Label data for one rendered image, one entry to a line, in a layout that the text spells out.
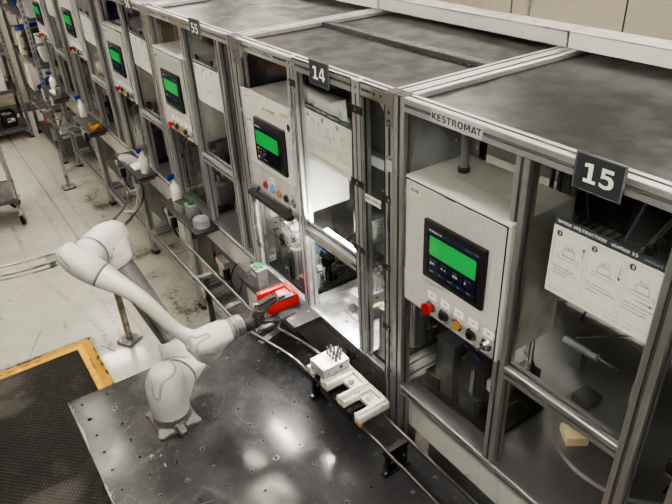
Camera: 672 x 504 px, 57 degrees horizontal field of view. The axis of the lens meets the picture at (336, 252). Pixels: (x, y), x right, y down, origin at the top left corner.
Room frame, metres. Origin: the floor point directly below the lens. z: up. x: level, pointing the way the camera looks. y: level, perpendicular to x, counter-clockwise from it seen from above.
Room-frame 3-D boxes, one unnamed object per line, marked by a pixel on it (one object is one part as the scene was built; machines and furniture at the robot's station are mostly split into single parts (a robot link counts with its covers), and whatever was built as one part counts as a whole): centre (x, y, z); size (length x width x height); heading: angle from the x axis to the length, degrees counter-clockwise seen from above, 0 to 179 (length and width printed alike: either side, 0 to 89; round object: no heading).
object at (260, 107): (2.55, 0.16, 1.60); 0.42 x 0.29 x 0.46; 33
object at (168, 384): (1.89, 0.71, 0.85); 0.18 x 0.16 x 0.22; 165
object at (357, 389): (1.83, -0.01, 0.84); 0.36 x 0.14 x 0.10; 33
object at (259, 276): (2.49, 0.36, 0.97); 0.08 x 0.08 x 0.12; 33
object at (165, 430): (1.86, 0.70, 0.71); 0.22 x 0.18 x 0.06; 33
